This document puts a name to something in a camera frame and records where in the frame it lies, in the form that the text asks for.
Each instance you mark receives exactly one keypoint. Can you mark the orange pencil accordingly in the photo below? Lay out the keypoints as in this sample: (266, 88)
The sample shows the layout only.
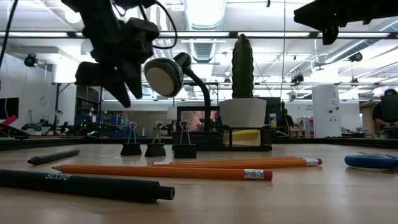
(155, 171)
(280, 163)

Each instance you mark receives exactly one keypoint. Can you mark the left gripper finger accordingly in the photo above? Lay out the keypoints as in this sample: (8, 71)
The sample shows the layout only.
(102, 77)
(135, 81)

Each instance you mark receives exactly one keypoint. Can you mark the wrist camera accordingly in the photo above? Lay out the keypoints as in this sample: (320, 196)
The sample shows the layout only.
(329, 35)
(141, 37)

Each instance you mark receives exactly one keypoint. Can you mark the black desk lamp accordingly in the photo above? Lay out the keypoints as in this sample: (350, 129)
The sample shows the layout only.
(164, 77)

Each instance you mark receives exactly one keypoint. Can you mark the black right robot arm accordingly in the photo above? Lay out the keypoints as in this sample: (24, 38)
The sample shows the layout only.
(387, 7)

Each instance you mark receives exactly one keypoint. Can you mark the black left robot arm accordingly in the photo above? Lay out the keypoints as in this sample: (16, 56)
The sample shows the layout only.
(87, 12)

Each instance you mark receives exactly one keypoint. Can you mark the black ballpoint pen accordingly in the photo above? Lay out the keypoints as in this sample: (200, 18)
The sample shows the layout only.
(93, 185)
(53, 157)

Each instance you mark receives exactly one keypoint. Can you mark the black binder clip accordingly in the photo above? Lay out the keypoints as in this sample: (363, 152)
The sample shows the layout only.
(184, 151)
(131, 149)
(155, 150)

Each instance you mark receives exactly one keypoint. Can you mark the white cabinet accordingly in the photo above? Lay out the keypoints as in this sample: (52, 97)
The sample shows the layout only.
(326, 118)

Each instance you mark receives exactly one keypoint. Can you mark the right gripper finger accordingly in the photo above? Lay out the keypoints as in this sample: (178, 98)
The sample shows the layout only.
(314, 14)

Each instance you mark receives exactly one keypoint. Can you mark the black aluminium table frame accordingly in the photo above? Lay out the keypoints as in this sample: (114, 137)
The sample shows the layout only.
(62, 143)

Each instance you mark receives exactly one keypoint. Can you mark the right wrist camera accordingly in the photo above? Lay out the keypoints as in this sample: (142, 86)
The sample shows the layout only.
(329, 35)

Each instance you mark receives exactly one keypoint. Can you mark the white hexagonal plant pot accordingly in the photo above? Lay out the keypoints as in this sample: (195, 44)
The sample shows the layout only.
(242, 112)

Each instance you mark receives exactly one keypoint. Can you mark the black mesh desk organizer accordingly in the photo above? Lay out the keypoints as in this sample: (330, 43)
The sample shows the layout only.
(217, 141)

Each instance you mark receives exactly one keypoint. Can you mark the green cactus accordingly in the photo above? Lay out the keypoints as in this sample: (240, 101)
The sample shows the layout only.
(242, 68)

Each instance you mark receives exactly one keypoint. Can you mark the yellow sticky note pad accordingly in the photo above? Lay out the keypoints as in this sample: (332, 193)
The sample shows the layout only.
(245, 138)

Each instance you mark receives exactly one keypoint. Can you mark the silver ceiling air duct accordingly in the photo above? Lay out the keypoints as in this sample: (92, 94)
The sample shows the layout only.
(203, 46)

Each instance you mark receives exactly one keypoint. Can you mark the person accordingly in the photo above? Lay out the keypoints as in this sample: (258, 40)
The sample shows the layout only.
(388, 109)

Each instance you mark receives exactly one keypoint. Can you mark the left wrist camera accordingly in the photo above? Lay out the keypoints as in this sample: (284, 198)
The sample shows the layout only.
(141, 37)

